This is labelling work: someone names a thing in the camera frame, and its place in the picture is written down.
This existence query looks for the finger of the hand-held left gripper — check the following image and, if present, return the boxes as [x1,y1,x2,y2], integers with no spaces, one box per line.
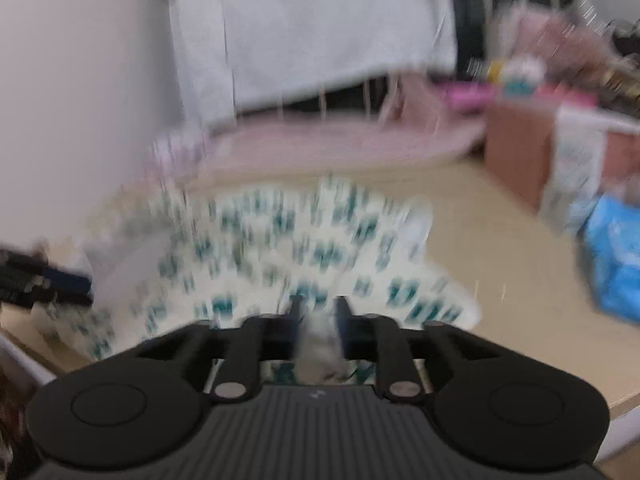
[0,250,93,295]
[0,280,95,312]

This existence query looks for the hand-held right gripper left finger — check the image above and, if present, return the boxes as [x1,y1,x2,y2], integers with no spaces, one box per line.
[135,295,306,404]

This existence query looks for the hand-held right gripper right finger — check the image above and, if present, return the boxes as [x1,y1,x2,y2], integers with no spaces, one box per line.
[333,295,501,404]

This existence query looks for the white teal floral cloth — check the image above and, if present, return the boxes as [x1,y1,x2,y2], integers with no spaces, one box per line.
[47,175,483,386]

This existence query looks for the pink fluffy hoodie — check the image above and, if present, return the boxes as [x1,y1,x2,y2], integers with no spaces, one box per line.
[149,71,490,173]

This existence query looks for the brown cabinet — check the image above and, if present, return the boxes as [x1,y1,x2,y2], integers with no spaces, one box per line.
[484,94,640,212]

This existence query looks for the bright pink case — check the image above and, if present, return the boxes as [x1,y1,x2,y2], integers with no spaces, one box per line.
[439,84,497,110]

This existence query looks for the white printed packet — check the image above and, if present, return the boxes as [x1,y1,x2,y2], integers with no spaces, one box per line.
[539,106,640,235]

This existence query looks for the blue plastic bag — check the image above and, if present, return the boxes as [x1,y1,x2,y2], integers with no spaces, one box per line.
[579,194,640,327]

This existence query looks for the white fluffy towel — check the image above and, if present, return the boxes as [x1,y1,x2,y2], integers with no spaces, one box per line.
[169,0,460,132]

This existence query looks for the chrome metal rack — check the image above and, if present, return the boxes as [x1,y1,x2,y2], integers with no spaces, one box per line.
[444,0,587,77]

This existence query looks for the pale pink bag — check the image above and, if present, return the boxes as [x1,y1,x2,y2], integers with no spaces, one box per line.
[512,7,618,88]

